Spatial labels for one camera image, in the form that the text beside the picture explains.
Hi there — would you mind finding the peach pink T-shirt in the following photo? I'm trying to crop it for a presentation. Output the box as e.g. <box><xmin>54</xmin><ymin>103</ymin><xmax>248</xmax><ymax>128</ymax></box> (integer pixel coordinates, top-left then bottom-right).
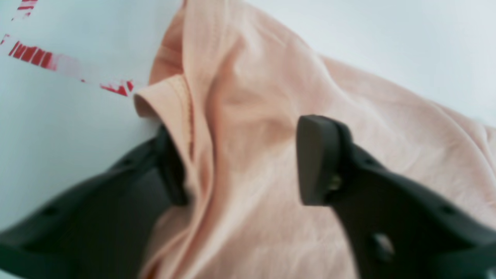
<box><xmin>134</xmin><ymin>0</ymin><xmax>495</xmax><ymax>279</ymax></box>

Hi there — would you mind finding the red tape rectangle marking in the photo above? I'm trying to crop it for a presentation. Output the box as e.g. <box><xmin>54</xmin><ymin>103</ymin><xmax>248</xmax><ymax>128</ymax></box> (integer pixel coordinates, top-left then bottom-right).
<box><xmin>1</xmin><ymin>0</ymin><xmax>141</xmax><ymax>96</ymax></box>

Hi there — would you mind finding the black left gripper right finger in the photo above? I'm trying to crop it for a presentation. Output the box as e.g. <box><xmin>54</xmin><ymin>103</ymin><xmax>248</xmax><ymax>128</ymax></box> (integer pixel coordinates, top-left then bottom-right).
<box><xmin>296</xmin><ymin>115</ymin><xmax>496</xmax><ymax>279</ymax></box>

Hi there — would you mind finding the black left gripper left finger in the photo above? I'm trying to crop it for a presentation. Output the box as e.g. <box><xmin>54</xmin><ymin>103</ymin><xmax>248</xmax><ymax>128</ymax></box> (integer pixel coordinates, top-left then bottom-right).
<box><xmin>0</xmin><ymin>126</ymin><xmax>188</xmax><ymax>279</ymax></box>

